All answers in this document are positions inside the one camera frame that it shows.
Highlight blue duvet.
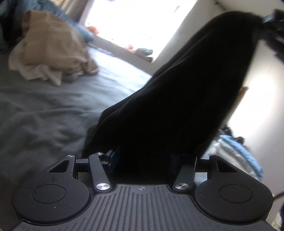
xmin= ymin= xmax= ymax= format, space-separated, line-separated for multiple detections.
xmin=1 ymin=1 xmax=94 ymax=53

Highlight cardboard sheet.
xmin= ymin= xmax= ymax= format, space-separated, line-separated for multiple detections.
xmin=236 ymin=86 xmax=248 ymax=105

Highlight grey bed blanket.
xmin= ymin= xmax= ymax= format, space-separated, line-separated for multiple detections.
xmin=1 ymin=48 xmax=150 ymax=230

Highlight orange item on sill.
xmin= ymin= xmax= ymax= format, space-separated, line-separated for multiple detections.
xmin=85 ymin=26 xmax=99 ymax=35

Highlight black t-shirt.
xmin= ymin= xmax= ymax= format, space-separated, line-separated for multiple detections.
xmin=83 ymin=12 xmax=262 ymax=184

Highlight folded clothes stack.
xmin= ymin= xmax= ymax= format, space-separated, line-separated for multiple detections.
xmin=202 ymin=135 xmax=264 ymax=181

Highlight clothes on window sill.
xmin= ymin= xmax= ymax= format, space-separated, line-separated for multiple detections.
xmin=136 ymin=48 xmax=153 ymax=57

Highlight beige clothes pile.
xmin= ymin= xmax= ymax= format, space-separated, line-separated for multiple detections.
xmin=8 ymin=10 xmax=99 ymax=86

